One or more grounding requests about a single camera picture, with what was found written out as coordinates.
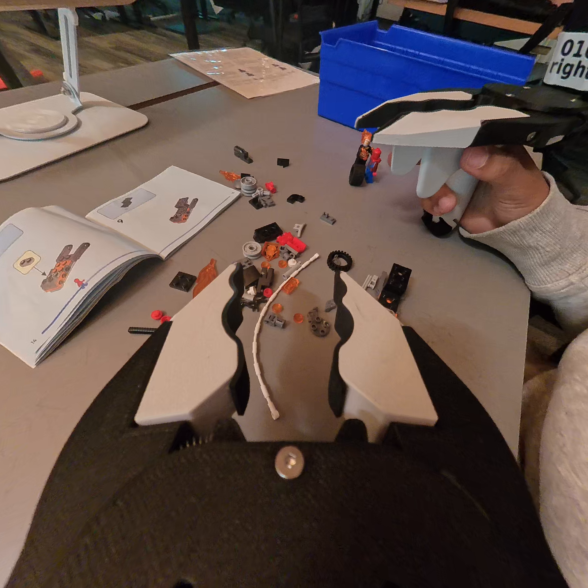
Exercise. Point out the black lego cross connector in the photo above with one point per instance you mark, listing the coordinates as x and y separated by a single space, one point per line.
251 303

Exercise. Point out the light grey lego wheel rim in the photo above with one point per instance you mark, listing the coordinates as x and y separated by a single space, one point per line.
251 251
248 184

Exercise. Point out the black lego brick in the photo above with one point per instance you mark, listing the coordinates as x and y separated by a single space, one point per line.
267 232

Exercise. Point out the red blue lego minifigure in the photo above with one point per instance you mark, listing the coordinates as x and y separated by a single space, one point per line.
374 165

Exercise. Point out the light grey lego cross connector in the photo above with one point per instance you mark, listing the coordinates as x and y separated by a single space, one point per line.
264 194

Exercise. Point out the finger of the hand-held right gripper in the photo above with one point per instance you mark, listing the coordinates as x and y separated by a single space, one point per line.
436 128
436 97

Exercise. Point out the grey lego clip plate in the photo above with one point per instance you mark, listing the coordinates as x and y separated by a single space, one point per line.
327 219

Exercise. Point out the light grey long lego pin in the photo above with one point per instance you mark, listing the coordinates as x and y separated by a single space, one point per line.
292 269

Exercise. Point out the printed paper sheet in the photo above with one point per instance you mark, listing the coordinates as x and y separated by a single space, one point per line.
248 71

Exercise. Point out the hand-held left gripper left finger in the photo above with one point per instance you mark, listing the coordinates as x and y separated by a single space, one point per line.
193 358

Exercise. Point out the black square lego plate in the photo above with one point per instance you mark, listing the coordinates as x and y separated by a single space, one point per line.
183 281

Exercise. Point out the blue plastic bin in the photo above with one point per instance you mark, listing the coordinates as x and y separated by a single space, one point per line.
413 69

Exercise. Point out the black lego axle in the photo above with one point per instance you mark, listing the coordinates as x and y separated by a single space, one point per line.
142 330

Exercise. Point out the person's right hand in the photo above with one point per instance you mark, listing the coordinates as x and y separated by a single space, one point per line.
505 183

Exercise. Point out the light grey lego bar piece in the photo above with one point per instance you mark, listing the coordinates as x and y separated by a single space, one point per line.
371 281

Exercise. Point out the lego instruction booklet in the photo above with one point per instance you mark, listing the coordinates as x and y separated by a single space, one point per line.
92 257

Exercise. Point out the large orange lego flame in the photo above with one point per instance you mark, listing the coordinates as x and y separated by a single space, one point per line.
205 276

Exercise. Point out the black curved lego piece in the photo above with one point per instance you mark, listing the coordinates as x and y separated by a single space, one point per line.
295 199

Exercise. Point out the dark curved lego slope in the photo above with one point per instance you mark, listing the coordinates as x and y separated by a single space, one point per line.
250 276

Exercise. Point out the red lego plate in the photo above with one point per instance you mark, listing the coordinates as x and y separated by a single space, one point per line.
291 241

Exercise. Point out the small orange lego flame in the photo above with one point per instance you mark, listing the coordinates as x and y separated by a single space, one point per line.
228 175

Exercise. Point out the dark brown lego bracket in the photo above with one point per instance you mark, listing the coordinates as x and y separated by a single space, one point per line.
265 278

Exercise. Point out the large black lego tyre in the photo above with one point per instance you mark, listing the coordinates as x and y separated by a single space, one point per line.
356 174

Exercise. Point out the flame-headed lego minifigure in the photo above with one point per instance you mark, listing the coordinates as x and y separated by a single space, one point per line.
364 144

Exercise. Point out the person's right forearm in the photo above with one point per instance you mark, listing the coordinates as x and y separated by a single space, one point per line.
551 248

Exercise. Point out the dark grey orange lego assembly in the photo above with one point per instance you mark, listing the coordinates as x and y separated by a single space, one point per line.
395 285

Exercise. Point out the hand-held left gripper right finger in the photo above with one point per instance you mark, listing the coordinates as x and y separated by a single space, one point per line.
386 367

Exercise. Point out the dark grey lego technic connector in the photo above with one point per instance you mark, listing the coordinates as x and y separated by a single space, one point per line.
275 320
287 253

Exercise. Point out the orange transparent lego skull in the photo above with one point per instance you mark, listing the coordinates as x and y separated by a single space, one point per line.
271 251

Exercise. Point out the dark grey lego bracket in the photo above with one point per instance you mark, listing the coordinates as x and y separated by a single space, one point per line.
242 155

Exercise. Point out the dark grey round lego plate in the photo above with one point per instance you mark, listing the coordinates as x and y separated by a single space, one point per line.
320 327

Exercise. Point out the orange transparent lego tile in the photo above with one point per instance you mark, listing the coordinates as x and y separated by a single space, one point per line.
291 285

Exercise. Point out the small black lego tyre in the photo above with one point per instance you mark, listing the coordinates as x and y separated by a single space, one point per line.
329 261

